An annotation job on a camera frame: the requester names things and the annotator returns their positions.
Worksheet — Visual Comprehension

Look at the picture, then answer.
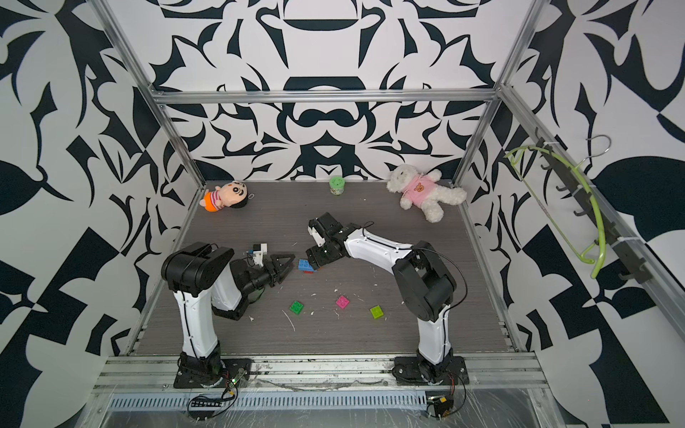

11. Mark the lime green lego brick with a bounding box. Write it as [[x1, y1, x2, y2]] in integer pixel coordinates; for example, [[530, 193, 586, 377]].
[[369, 305, 385, 319]]

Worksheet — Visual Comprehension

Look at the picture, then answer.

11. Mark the green clothes hanger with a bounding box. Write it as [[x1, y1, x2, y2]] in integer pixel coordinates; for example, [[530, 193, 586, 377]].
[[504, 138, 609, 279]]

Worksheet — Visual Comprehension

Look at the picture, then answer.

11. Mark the aluminium front rail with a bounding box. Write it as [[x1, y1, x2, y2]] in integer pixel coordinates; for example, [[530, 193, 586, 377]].
[[93, 352, 549, 393]]

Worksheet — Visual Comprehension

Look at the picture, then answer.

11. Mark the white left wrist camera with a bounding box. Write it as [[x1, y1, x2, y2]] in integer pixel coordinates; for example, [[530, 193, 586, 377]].
[[251, 243, 268, 268]]

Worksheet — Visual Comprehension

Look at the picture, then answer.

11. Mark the pink lego brick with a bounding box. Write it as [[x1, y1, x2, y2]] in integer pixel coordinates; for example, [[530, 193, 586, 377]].
[[335, 295, 350, 310]]

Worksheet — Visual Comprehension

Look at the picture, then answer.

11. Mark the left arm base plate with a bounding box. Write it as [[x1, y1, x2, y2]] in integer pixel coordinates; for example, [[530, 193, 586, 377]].
[[173, 354, 253, 389]]

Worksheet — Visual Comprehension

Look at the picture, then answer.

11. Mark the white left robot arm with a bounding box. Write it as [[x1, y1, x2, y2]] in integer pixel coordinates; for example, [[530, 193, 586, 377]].
[[162, 243, 295, 376]]

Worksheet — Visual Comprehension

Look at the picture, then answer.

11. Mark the cartoon boy plush doll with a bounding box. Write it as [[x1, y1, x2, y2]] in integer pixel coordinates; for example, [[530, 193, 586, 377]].
[[199, 181, 252, 212]]

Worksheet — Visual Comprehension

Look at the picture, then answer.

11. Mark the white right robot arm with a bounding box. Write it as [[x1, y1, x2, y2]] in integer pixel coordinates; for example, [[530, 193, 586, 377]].
[[306, 213, 458, 368]]

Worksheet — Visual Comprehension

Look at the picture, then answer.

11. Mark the blue long lego brick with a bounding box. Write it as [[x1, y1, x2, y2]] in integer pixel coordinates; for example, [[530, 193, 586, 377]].
[[298, 260, 316, 273]]

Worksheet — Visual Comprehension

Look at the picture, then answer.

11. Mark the white teddy bear pink shirt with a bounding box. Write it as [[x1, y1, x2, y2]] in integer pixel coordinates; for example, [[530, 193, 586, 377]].
[[386, 164, 467, 223]]

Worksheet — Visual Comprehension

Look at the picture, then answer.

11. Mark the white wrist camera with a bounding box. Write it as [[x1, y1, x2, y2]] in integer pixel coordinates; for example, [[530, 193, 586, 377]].
[[308, 219, 326, 247], [251, 243, 268, 268]]

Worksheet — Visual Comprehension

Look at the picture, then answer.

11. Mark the black wall hook rack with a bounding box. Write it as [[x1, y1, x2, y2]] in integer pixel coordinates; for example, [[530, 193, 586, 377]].
[[534, 130, 653, 285]]

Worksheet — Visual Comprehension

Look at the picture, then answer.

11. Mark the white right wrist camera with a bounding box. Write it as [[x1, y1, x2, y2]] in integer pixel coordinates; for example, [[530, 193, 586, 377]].
[[308, 219, 326, 247]]

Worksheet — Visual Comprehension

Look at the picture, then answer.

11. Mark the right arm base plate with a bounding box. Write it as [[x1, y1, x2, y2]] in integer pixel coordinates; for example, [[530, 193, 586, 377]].
[[392, 353, 470, 385]]

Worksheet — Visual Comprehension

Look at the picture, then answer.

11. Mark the green lidded plastic jar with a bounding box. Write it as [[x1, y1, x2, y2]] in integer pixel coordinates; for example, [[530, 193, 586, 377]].
[[329, 177, 346, 195]]

